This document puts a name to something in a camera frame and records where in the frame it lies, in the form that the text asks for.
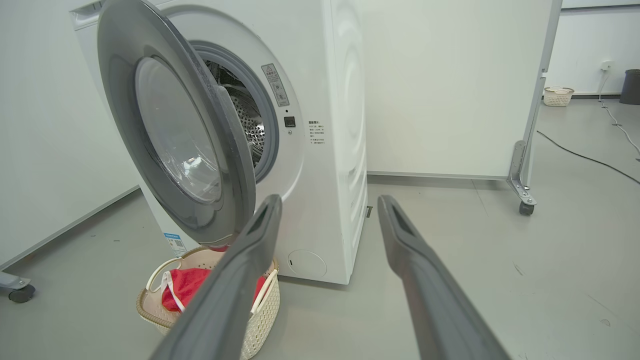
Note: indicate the blue white energy label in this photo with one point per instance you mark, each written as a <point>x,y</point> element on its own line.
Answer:
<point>175,244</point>

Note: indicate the small cream basket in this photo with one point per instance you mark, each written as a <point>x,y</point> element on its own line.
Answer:
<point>558,97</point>

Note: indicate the cream perforated laundry basket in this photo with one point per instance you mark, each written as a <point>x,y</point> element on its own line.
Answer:
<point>262,320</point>

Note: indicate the red garment with white trim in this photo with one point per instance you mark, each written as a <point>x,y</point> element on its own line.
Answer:
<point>187,285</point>

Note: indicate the stainless steel washing machine drum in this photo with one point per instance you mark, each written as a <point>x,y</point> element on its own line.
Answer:
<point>250,125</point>

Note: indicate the white wheeled partition panel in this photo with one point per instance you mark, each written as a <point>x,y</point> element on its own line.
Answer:
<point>45,125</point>
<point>450,90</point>

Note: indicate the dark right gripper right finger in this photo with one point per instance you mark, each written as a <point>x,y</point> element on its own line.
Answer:
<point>430,300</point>

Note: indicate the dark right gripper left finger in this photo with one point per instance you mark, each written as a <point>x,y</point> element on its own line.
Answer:
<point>235,290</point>

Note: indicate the round black glass washer door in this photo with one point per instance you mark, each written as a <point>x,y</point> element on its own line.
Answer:
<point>175,135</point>

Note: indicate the dark waste bin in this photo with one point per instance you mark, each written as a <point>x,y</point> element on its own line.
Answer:
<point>631,87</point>

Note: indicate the white front-load washing machine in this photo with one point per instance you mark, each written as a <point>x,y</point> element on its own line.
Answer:
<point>330,150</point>

